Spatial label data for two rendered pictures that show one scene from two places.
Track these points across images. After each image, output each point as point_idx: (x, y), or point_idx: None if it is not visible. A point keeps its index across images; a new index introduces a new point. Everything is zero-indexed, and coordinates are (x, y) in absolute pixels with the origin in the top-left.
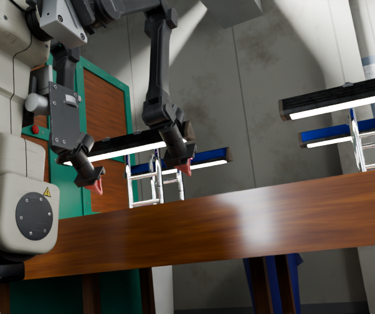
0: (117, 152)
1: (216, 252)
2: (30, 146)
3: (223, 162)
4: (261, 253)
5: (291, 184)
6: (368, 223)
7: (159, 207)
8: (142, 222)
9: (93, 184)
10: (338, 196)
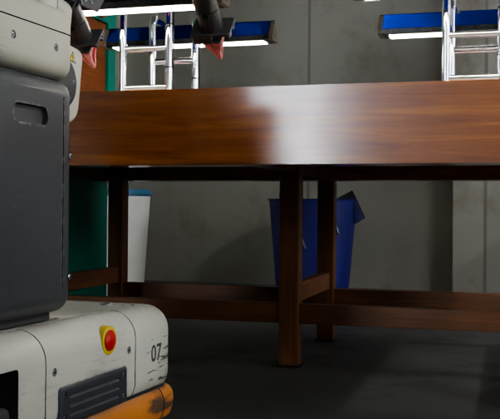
0: (115, 9)
1: (243, 155)
2: (61, 4)
3: (263, 43)
4: (296, 160)
5: (342, 85)
6: (416, 139)
7: (180, 94)
8: (156, 110)
9: (88, 52)
10: (390, 105)
